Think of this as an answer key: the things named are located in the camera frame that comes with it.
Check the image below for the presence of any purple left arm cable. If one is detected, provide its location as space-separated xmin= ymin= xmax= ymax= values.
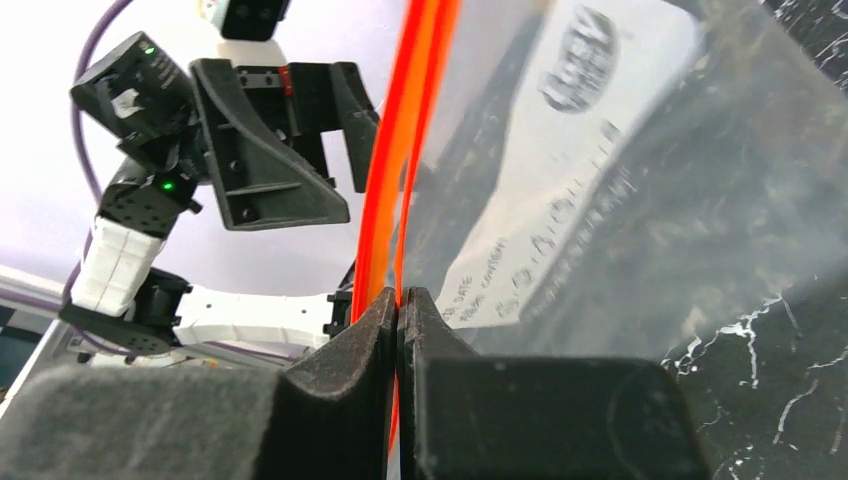
xmin=62 ymin=0 xmax=137 ymax=352

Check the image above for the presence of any clear zip top bag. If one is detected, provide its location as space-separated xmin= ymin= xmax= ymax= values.
xmin=349 ymin=0 xmax=848 ymax=458

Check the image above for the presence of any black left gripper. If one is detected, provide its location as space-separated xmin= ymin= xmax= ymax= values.
xmin=189 ymin=59 xmax=380 ymax=231

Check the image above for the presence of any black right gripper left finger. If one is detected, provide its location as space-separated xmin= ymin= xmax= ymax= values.
xmin=1 ymin=288 xmax=397 ymax=479

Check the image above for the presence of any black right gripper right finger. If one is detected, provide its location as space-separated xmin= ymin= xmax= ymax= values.
xmin=397 ymin=287 xmax=711 ymax=479

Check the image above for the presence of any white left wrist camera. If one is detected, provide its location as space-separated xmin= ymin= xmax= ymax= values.
xmin=197 ymin=0 xmax=291 ymax=42

